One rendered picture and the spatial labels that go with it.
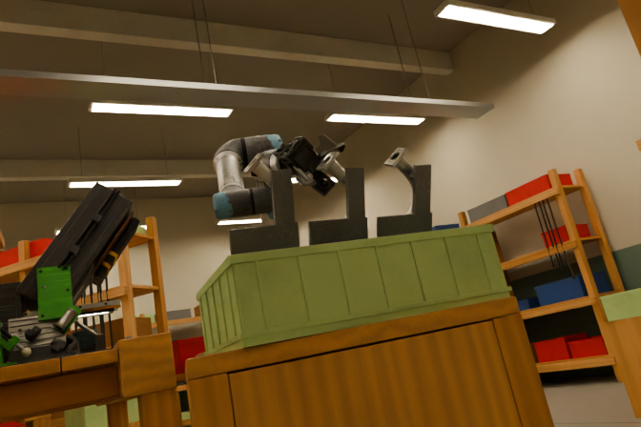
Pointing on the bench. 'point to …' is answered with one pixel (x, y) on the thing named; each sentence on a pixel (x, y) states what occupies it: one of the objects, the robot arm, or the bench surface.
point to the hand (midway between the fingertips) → (330, 166)
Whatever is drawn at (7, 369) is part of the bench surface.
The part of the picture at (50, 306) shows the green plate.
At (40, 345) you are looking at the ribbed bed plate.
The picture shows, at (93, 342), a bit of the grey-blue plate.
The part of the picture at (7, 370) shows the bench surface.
